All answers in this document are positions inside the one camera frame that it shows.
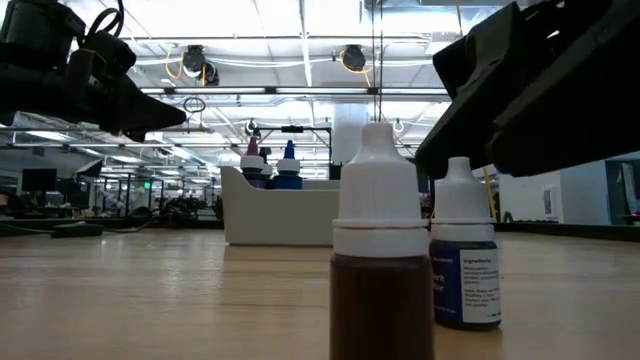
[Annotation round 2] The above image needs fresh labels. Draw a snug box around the dark blue food coloring bottle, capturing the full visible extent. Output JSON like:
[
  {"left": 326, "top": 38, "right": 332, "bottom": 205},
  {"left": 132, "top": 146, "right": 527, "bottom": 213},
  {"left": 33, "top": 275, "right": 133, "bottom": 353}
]
[{"left": 428, "top": 156, "right": 503, "bottom": 332}]

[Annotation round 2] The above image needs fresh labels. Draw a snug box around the black left wrist camera cable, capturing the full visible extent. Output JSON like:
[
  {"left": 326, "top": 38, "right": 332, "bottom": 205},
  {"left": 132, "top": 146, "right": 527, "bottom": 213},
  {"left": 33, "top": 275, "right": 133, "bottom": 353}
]
[{"left": 85, "top": 0, "right": 126, "bottom": 37}]

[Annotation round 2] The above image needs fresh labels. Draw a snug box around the black coiled cable loop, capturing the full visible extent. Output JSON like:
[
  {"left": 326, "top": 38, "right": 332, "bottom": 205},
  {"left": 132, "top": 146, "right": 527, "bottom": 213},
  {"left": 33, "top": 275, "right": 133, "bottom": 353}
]
[{"left": 182, "top": 95, "right": 207, "bottom": 115}]

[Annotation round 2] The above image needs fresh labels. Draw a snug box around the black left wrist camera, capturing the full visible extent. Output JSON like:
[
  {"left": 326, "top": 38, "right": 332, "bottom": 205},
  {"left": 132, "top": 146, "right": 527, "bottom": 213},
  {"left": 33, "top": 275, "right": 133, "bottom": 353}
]
[{"left": 64, "top": 30, "right": 138, "bottom": 97}]

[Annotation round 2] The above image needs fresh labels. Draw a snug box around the black computer monitor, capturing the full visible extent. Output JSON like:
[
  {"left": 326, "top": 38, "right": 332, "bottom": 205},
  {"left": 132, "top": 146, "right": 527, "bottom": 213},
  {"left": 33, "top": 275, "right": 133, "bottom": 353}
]
[{"left": 21, "top": 168, "right": 58, "bottom": 193}]

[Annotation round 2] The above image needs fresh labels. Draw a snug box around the white building column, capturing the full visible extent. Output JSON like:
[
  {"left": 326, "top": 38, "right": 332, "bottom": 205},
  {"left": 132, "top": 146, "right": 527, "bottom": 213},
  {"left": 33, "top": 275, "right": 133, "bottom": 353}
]
[{"left": 332, "top": 103, "right": 374, "bottom": 166}]

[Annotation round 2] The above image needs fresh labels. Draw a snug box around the large black-capped coloring bottle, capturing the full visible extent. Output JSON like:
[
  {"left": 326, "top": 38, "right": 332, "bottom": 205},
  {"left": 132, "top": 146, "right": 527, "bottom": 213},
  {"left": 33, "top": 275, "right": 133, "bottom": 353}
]
[{"left": 258, "top": 146, "right": 276, "bottom": 190}]

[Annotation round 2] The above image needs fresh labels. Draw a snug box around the flat black device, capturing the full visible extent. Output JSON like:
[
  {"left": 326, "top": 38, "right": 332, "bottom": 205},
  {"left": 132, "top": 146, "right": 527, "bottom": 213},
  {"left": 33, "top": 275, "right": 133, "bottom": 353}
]
[{"left": 51, "top": 222, "right": 105, "bottom": 239}]

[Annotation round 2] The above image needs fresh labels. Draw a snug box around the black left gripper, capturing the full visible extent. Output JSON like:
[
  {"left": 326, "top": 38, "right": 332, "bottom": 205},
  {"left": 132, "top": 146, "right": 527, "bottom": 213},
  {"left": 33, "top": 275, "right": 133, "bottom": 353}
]
[{"left": 0, "top": 62, "right": 188, "bottom": 143}]

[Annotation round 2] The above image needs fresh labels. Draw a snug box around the black gantry frame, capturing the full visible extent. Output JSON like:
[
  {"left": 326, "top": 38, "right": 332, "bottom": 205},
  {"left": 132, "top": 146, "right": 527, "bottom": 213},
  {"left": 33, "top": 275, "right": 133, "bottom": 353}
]
[{"left": 253, "top": 125, "right": 333, "bottom": 166}]

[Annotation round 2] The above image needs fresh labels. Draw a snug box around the glass door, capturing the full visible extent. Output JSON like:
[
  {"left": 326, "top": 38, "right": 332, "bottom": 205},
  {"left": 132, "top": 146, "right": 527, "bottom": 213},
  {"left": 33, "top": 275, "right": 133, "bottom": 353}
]
[{"left": 604, "top": 158, "right": 640, "bottom": 226}]

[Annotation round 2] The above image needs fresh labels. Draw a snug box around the yellow hanging rope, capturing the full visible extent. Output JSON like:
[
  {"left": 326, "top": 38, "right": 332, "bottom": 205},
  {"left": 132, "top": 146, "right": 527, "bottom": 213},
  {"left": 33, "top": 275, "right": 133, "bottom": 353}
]
[{"left": 454, "top": 0, "right": 499, "bottom": 221}]

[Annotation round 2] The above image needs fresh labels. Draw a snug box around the grey plastic bin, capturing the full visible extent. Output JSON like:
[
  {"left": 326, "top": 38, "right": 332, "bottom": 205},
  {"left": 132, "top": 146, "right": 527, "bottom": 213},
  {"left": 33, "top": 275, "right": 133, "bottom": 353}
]
[{"left": 220, "top": 165, "right": 342, "bottom": 247}]

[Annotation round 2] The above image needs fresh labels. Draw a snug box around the large blue-capped coloring bottle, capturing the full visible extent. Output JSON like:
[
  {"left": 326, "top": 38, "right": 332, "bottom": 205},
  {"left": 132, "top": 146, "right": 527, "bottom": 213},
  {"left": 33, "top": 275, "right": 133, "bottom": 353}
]
[{"left": 272, "top": 139, "right": 305, "bottom": 191}]

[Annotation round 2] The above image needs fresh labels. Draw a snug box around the brown food coloring bottle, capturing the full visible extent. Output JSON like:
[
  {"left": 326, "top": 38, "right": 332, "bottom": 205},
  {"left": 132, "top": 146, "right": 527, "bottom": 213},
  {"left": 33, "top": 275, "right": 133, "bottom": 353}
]
[{"left": 328, "top": 122, "right": 437, "bottom": 360}]

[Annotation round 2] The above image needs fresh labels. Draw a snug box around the black hanging cable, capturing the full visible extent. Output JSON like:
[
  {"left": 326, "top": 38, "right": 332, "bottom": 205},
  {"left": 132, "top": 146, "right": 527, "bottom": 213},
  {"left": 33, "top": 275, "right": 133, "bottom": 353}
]
[
  {"left": 378, "top": 0, "right": 385, "bottom": 124},
  {"left": 371, "top": 0, "right": 377, "bottom": 124}
]

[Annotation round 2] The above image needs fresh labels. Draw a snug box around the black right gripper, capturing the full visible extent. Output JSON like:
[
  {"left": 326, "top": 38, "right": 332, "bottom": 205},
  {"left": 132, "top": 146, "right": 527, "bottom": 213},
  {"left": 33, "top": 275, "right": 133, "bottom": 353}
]
[{"left": 414, "top": 0, "right": 640, "bottom": 180}]

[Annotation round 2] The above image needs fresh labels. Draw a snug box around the black tilted monitor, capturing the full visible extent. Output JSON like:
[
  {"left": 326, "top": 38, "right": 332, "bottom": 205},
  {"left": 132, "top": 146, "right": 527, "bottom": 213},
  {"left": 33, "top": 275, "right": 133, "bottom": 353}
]
[{"left": 74, "top": 158, "right": 104, "bottom": 178}]

